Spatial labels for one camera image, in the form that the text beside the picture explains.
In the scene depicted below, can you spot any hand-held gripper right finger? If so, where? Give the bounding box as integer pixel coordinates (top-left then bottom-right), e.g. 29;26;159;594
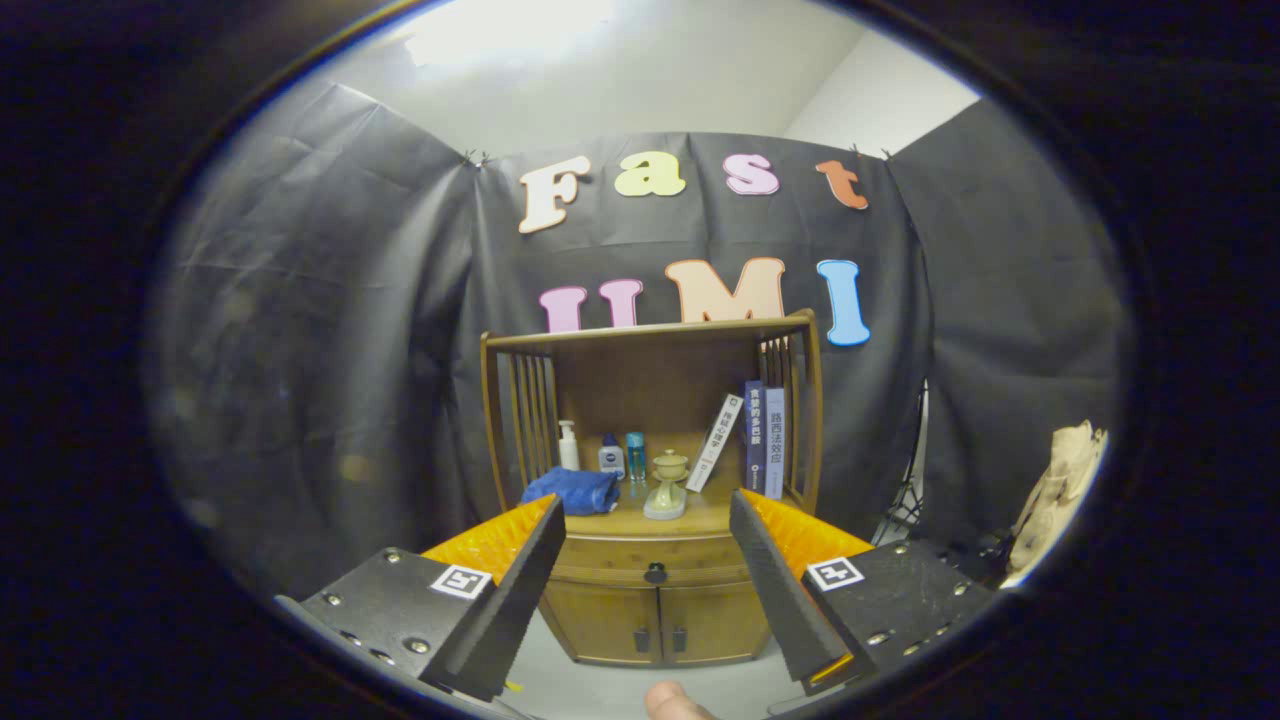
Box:
728;488;996;697

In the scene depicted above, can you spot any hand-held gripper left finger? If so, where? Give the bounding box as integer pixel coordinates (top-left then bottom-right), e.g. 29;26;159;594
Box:
275;492;567;703

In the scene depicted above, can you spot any wooden drawer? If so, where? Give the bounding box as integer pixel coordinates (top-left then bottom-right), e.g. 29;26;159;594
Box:
555;533;751;589

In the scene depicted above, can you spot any pale green brush white base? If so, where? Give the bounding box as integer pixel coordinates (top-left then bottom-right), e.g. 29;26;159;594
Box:
642;478;689;522

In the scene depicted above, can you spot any wooden cabinet door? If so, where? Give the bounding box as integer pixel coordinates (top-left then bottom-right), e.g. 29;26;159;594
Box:
540;580;663;669
658;578;771;663

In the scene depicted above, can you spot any wooden countertop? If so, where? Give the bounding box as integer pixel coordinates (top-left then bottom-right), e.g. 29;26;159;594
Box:
530;480;811;539

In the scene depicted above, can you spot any wooden cabinet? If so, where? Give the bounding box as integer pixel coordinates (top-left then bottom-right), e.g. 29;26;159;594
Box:
480;308;826;669

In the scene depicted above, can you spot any blue folded towel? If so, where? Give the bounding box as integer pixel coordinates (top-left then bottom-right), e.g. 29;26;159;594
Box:
520;467;621;517

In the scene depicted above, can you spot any pale blue book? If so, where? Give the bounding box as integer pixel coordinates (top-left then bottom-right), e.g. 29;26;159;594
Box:
764;387;787;501

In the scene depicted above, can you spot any black tripod stand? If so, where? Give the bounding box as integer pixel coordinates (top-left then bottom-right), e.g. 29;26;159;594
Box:
875;380;931;546

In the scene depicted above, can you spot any dark blue book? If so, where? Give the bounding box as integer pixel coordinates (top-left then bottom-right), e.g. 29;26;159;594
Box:
742;379;769;493

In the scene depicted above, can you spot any white book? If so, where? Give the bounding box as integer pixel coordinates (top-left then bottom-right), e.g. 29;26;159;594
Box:
685;392;745;493

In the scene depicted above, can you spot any beige cloth bag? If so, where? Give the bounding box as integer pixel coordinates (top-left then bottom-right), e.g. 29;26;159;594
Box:
1005;420;1109;581

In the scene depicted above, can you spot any dark equipment with cables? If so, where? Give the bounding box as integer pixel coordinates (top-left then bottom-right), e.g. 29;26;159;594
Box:
930;530;1021;591

